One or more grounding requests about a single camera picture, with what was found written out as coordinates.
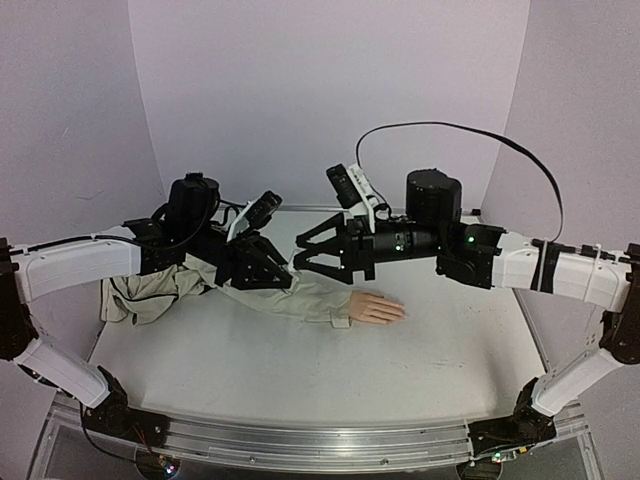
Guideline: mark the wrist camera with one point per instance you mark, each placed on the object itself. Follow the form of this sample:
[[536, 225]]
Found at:
[[254, 216], [355, 194]]

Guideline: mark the clear nail polish bottle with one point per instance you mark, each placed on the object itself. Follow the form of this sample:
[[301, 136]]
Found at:
[[291, 262]]

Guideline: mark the beige zip jacket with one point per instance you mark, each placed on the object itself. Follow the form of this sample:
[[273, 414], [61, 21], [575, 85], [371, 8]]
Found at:
[[141, 300]]

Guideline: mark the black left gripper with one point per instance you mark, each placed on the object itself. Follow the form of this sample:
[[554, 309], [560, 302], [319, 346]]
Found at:
[[240, 260]]

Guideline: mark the aluminium front table rail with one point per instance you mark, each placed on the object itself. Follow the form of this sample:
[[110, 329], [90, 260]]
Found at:
[[316, 449]]

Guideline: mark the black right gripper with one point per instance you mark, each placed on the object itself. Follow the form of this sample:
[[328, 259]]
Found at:
[[356, 249]]

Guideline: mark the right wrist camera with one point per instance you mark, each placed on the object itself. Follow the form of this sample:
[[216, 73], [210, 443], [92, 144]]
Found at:
[[355, 194]]

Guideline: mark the aluminium rear table rail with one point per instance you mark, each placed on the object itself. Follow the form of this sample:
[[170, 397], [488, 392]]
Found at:
[[325, 208]]

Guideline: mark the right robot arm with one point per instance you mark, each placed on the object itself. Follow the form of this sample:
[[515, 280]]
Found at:
[[484, 256]]

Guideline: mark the mannequin hand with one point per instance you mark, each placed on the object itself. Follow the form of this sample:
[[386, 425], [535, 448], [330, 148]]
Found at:
[[366, 307]]

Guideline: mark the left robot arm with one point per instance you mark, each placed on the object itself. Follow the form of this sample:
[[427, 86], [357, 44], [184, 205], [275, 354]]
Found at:
[[48, 273]]

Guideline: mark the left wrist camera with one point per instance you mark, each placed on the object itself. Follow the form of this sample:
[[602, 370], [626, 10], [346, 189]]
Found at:
[[254, 216]]

